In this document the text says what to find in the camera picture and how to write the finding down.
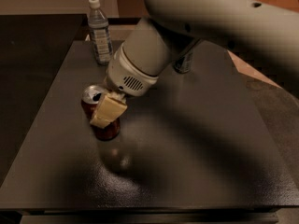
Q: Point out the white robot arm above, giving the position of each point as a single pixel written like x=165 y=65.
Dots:
x=264 y=36

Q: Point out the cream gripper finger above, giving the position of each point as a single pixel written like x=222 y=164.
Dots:
x=110 y=107

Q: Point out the red coke can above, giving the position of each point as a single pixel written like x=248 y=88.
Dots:
x=89 y=100

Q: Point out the clear plastic water bottle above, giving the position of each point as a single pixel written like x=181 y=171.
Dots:
x=99 y=33

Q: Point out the silver blue energy drink can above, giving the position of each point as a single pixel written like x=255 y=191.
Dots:
x=183 y=64

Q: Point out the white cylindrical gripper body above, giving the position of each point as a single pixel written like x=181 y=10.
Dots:
x=127 y=76

